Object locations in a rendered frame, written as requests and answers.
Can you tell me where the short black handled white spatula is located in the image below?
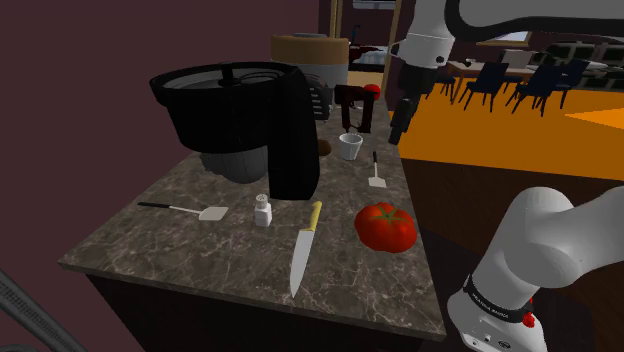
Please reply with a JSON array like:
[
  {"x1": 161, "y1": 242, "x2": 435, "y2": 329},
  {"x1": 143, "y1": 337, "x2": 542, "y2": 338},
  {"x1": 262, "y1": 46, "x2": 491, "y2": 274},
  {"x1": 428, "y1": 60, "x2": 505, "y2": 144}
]
[{"x1": 367, "y1": 150, "x2": 388, "y2": 189}]

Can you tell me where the dark grey ribbed bar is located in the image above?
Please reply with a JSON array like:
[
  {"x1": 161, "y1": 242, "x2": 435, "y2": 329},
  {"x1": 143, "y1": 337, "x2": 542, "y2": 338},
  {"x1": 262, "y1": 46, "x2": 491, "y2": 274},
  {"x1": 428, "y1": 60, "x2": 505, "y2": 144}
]
[{"x1": 0, "y1": 266, "x2": 90, "y2": 352}]

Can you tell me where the yellow handled kitchen knife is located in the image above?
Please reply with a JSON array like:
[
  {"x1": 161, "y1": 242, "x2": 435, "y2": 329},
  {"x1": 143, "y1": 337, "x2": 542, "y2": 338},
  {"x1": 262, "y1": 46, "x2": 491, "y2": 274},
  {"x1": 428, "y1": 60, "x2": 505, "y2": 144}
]
[{"x1": 288, "y1": 200, "x2": 324, "y2": 300}]

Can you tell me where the wooden door frame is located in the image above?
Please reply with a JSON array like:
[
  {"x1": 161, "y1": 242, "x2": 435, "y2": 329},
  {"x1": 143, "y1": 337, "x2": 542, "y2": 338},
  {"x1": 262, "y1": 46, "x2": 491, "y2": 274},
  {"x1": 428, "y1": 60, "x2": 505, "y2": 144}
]
[{"x1": 329, "y1": 0, "x2": 404, "y2": 100}]

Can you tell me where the wooden dining table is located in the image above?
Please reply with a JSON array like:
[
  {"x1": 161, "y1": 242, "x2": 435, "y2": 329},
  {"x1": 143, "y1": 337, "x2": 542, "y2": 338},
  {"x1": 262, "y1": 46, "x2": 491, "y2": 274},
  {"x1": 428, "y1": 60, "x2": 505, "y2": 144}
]
[{"x1": 446, "y1": 59, "x2": 538, "y2": 105}]

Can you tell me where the tan and grey round bin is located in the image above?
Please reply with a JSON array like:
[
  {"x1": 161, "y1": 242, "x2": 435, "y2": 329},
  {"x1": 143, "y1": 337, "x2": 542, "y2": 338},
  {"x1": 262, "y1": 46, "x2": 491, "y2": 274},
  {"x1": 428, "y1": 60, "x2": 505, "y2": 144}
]
[{"x1": 270, "y1": 32, "x2": 351, "y2": 90}]

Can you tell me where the large black coffee machine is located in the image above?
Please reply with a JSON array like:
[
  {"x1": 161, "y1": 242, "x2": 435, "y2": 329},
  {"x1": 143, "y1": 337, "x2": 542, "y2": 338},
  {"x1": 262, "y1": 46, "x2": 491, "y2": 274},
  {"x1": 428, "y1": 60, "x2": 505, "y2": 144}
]
[{"x1": 148, "y1": 61, "x2": 322, "y2": 202}]

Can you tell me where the dark shelf unit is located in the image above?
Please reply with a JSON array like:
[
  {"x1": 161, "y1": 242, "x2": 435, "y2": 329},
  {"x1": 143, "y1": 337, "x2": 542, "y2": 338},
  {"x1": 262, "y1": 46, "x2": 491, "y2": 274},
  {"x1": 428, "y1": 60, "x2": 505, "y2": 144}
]
[{"x1": 528, "y1": 40, "x2": 624, "y2": 92}]

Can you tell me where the red tomato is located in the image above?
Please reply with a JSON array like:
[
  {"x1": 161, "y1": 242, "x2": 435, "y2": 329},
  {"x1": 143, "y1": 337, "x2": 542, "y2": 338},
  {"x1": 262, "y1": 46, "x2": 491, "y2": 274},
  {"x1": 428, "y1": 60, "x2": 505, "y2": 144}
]
[{"x1": 353, "y1": 201, "x2": 419, "y2": 255}]

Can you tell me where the long black handled white spatula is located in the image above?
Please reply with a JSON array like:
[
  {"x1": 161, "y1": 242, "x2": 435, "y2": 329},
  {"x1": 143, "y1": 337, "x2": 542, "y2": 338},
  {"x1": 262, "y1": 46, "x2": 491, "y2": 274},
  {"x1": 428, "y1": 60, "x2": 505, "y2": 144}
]
[{"x1": 136, "y1": 200, "x2": 230, "y2": 222}]

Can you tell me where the dark blue dining chair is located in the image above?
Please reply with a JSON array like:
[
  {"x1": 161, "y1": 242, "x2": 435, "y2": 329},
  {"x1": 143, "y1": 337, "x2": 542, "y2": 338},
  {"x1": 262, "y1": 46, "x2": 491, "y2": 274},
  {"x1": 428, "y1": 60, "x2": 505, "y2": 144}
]
[
  {"x1": 505, "y1": 63, "x2": 567, "y2": 119},
  {"x1": 428, "y1": 72, "x2": 458, "y2": 102},
  {"x1": 557, "y1": 58, "x2": 592, "y2": 110},
  {"x1": 459, "y1": 61, "x2": 511, "y2": 114}
]

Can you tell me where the white cup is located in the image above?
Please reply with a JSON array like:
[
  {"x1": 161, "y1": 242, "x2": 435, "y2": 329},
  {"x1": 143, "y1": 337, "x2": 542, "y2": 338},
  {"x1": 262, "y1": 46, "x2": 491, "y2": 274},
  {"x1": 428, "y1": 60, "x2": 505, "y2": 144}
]
[{"x1": 338, "y1": 132, "x2": 365, "y2": 162}]

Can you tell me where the white salt shaker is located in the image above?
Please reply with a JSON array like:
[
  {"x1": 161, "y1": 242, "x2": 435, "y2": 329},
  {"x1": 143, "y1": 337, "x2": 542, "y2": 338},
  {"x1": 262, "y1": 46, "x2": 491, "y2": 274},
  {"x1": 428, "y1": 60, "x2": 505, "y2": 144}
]
[{"x1": 253, "y1": 192, "x2": 274, "y2": 228}]

